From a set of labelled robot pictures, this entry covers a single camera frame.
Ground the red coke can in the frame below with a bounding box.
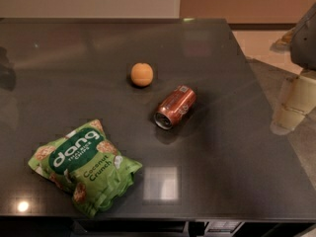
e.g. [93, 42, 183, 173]
[154, 85, 197, 130]

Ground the green coconut chips bag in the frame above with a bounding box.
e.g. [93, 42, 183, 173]
[29, 119, 141, 218]

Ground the orange fruit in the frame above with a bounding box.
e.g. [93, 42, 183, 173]
[130, 63, 153, 87]

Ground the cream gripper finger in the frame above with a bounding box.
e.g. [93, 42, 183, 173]
[279, 70, 316, 115]
[270, 104, 305, 135]

